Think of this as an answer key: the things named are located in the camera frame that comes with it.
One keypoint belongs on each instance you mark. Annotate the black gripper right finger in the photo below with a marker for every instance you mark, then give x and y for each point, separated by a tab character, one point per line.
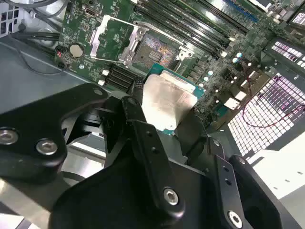
228	186

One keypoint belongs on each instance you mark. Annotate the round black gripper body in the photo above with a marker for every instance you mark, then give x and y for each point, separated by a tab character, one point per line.
107	195

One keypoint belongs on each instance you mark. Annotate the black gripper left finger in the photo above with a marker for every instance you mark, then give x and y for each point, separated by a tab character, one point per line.
35	124

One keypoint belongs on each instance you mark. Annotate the metal socket cover frame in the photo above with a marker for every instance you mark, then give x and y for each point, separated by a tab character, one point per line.
96	44

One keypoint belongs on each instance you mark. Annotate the silver CPU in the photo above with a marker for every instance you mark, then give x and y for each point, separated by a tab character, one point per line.
166	102

